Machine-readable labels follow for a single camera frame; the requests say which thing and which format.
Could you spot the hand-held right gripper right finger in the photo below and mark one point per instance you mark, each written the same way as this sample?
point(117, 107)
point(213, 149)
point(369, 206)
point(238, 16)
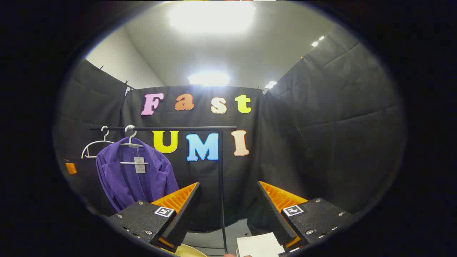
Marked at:
point(273, 214)

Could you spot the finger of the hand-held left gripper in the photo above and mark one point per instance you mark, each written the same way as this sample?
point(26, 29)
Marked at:
point(71, 168)

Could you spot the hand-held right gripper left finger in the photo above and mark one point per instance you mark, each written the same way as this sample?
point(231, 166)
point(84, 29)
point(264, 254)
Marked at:
point(185, 210)

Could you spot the cream laundry hamper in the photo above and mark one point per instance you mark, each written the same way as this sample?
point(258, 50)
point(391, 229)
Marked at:
point(189, 252)

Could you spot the purple knit cardigan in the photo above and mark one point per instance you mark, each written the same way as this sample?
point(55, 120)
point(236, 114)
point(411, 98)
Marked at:
point(121, 178)

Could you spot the white plastic hanger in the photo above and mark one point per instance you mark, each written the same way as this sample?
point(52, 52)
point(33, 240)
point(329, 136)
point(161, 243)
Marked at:
point(106, 135)
point(132, 137)

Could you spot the black clothes rack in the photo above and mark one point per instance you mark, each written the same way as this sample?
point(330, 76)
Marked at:
point(178, 128)

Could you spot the white paper sheet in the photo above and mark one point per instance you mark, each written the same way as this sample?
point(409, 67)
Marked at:
point(259, 245)

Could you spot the black backdrop cloth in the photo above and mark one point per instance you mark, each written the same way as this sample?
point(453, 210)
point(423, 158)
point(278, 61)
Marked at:
point(321, 142)

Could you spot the large ceiling light panel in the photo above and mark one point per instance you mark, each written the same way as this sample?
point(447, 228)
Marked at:
point(212, 16)

